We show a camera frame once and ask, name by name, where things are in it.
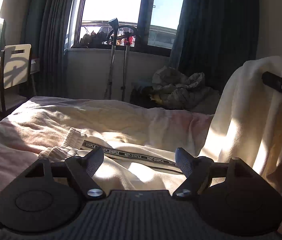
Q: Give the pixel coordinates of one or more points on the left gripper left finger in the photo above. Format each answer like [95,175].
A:
[82,170]

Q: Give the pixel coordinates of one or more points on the cream knit trousers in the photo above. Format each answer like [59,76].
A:
[139,144]

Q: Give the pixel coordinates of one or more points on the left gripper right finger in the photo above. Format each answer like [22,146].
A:
[197,173]

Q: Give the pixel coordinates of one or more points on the teal curtain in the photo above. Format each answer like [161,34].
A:
[215,37]
[45,27]

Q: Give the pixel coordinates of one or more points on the white black chair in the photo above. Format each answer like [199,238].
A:
[15,67]

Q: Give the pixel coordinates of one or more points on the pastel bed sheet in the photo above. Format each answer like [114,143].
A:
[42,123]

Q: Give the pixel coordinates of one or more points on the window frame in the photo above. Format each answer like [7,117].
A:
[156,21]

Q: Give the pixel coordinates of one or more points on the right teal curtain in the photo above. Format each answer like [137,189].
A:
[215,37]

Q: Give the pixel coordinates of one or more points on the left teal curtain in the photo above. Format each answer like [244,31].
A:
[45,27]

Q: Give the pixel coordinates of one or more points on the beige puffer jacket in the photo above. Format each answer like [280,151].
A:
[173,90]

